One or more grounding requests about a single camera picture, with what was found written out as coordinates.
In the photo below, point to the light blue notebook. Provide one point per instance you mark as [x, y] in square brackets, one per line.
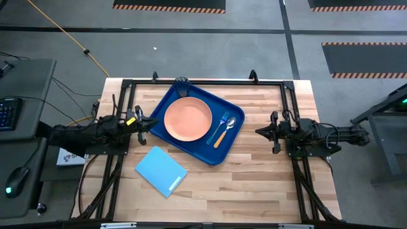
[159, 170]

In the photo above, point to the orange round plate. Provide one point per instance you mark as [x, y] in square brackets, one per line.
[187, 119]

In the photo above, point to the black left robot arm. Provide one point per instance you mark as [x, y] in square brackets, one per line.
[79, 136]

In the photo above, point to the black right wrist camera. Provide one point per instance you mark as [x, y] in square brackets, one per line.
[284, 127]

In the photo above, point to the black computer keyboard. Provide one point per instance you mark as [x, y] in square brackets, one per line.
[9, 114]

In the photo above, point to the white printed box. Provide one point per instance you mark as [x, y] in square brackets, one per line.
[68, 157]

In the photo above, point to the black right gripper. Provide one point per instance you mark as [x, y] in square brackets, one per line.
[276, 132]

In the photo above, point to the blue plastic tray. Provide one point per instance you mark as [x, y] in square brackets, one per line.
[197, 149]

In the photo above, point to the grey metal workstation table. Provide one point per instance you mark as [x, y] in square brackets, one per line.
[388, 152]

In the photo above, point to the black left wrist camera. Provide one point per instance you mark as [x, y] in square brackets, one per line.
[130, 119]

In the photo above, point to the black round knob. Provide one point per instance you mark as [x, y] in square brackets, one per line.
[41, 208]

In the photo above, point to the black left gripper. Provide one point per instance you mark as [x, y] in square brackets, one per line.
[140, 127]

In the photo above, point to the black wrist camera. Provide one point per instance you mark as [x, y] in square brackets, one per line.
[284, 127]
[130, 119]

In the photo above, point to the black aluminium table frame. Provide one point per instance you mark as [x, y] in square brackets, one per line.
[206, 82]

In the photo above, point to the silver metal bracket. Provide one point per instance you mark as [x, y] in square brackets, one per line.
[295, 226]
[117, 226]

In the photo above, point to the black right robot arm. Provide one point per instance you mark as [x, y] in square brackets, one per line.
[343, 133]

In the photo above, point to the black computer mouse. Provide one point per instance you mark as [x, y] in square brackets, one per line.
[16, 183]

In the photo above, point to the black mat hazard stripes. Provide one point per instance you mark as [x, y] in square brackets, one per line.
[365, 58]
[359, 3]

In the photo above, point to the dark blue faceted cup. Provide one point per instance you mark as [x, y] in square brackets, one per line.
[182, 87]

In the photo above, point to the grey side desk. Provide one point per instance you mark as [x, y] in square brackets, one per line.
[28, 79]

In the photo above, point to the black table clamp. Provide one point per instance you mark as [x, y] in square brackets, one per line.
[253, 76]
[154, 77]

